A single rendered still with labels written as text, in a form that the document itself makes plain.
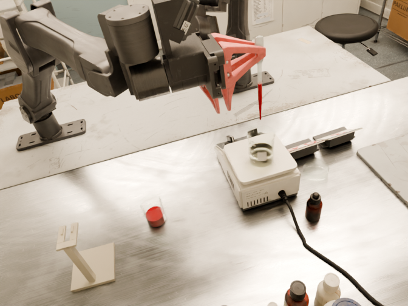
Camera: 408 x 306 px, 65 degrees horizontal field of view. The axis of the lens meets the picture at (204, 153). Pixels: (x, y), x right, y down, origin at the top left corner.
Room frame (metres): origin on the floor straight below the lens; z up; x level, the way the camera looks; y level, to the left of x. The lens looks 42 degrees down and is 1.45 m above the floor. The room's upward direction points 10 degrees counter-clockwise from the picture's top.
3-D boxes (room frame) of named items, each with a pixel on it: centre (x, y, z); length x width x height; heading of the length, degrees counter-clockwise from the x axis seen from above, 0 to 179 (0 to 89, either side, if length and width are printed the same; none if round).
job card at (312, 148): (0.55, -0.23, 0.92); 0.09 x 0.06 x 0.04; 101
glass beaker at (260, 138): (0.46, -0.11, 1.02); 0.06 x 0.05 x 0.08; 18
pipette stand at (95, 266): (0.34, 0.25, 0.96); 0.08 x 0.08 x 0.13; 6
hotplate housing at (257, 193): (0.50, -0.11, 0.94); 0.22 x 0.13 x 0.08; 8
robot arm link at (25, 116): (0.80, 0.43, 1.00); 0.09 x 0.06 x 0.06; 135
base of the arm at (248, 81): (0.89, -0.16, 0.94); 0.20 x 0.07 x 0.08; 99
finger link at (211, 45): (0.45, -0.07, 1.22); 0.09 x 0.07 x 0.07; 98
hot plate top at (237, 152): (0.48, -0.11, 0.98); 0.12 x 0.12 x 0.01; 8
